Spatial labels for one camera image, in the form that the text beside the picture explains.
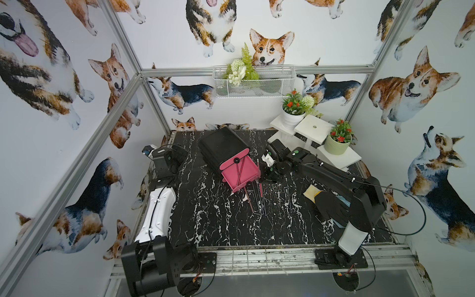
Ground black drawer cabinet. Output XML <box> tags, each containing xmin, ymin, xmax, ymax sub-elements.
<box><xmin>198</xmin><ymin>127</ymin><xmax>250</xmax><ymax>174</ymax></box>

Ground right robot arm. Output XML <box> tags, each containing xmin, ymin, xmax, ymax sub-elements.
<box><xmin>261</xmin><ymin>139</ymin><xmax>387</xmax><ymax>257</ymax></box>

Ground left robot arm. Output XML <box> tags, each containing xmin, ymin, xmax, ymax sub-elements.
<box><xmin>121</xmin><ymin>145</ymin><xmax>197</xmax><ymax>297</ymax></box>

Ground white tiered display stand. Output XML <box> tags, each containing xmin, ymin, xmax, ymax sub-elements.
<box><xmin>268</xmin><ymin>114</ymin><xmax>362</xmax><ymax>172</ymax></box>

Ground white pot red flowers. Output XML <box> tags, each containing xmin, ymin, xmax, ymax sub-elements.
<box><xmin>282</xmin><ymin>89</ymin><xmax>315</xmax><ymax>130</ymax></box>

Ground green pot red flowers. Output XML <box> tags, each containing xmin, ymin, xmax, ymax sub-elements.
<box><xmin>324</xmin><ymin>119</ymin><xmax>353</xmax><ymax>155</ymax></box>

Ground green fern white flowers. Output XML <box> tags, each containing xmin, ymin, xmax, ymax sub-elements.
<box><xmin>223</xmin><ymin>43</ymin><xmax>260</xmax><ymax>86</ymax></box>

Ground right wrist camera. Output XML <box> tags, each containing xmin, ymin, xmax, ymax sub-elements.
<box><xmin>262</xmin><ymin>152</ymin><xmax>275</xmax><ymax>168</ymax></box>

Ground white wire wall basket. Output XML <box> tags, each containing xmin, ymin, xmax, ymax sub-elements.
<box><xmin>212</xmin><ymin>65</ymin><xmax>296</xmax><ymax>98</ymax></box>

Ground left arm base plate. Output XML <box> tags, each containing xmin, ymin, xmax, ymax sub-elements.
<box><xmin>170</xmin><ymin>252</ymin><xmax>217</xmax><ymax>276</ymax></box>

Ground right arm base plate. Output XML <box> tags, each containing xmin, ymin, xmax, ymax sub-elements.
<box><xmin>314</xmin><ymin>247</ymin><xmax>369</xmax><ymax>270</ymax></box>

